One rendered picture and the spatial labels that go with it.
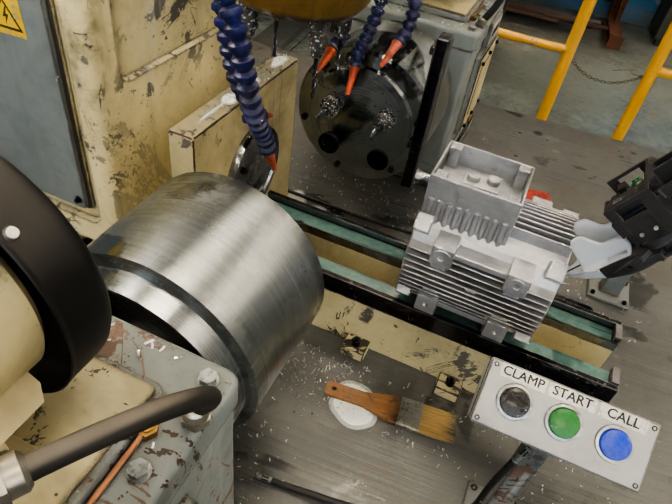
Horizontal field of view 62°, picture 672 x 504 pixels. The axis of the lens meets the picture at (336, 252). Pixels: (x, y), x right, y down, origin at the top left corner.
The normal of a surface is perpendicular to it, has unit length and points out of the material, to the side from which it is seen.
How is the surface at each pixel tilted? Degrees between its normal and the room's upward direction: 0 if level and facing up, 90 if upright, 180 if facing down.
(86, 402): 0
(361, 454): 0
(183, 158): 90
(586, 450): 40
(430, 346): 90
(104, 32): 90
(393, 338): 90
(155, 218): 17
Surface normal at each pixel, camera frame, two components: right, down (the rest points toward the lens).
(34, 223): 0.73, -0.25
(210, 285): 0.54, -0.48
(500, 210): -0.40, 0.58
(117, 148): 0.91, 0.36
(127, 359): 0.12, -0.73
